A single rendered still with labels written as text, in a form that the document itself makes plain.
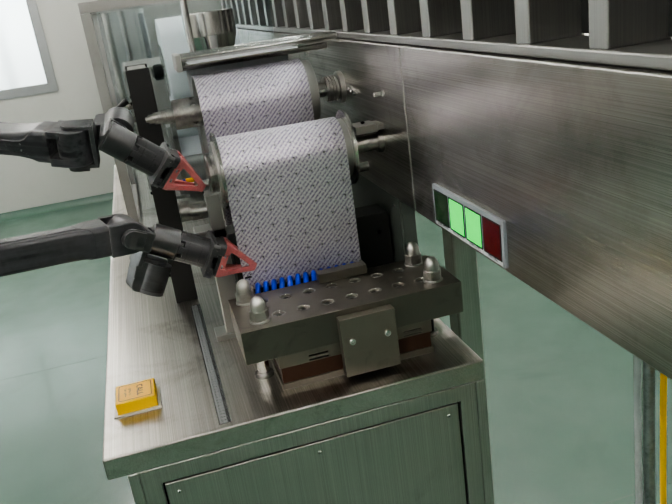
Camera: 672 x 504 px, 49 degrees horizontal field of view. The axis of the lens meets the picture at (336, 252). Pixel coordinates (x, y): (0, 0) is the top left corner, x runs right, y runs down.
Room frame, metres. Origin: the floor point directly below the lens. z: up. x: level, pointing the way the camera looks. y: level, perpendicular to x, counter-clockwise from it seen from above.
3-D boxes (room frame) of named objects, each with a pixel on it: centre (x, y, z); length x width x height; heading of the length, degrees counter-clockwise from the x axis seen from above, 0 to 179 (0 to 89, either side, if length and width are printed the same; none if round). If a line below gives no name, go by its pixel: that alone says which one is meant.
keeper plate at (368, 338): (1.16, -0.04, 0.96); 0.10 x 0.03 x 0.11; 103
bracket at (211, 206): (1.41, 0.24, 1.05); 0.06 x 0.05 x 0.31; 103
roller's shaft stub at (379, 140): (1.45, -0.09, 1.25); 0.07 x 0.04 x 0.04; 103
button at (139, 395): (1.17, 0.39, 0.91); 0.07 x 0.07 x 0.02; 13
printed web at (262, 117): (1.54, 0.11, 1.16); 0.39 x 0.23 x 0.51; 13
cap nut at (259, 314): (1.16, 0.15, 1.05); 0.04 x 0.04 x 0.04
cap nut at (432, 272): (1.23, -0.17, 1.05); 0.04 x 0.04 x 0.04
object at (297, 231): (1.35, 0.07, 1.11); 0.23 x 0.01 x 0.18; 103
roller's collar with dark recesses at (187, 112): (1.62, 0.28, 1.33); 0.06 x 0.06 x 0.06; 13
